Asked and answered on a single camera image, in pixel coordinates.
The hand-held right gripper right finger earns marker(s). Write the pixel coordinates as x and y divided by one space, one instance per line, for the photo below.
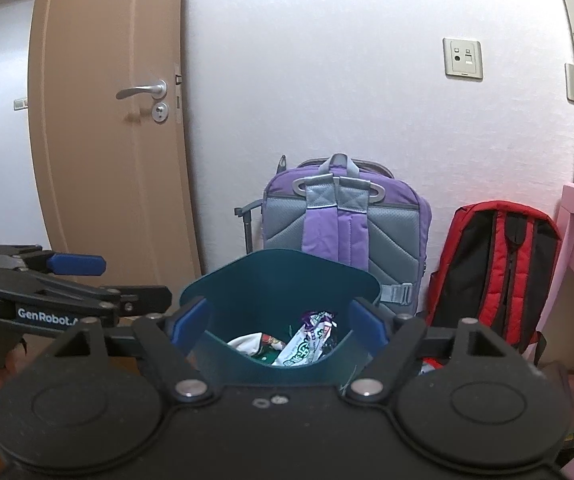
369 322

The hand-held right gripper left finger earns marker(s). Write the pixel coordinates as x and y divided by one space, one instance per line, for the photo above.
189 325

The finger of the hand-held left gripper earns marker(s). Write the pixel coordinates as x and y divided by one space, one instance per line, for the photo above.
77 265
132 299

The green white snack bag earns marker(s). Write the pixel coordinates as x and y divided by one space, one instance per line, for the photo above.
252 344

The purple white snack wrapper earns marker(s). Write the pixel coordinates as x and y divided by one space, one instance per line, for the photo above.
307 345

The dark teal bin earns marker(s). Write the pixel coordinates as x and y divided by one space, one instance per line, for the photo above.
277 280

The beige wooden door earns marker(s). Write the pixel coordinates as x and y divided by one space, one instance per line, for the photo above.
107 185

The purple grey backpack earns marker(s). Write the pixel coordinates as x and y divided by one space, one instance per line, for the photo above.
332 225

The red black backpack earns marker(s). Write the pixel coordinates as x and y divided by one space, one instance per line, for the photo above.
472 270

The silver door lock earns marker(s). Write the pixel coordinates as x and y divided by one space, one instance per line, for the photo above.
160 112

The white hallway switch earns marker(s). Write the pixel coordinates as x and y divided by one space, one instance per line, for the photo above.
20 104

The beige wall socket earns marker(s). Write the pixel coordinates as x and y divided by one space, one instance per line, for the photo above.
463 58

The beige light switch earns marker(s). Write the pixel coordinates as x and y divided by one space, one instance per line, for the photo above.
572 82

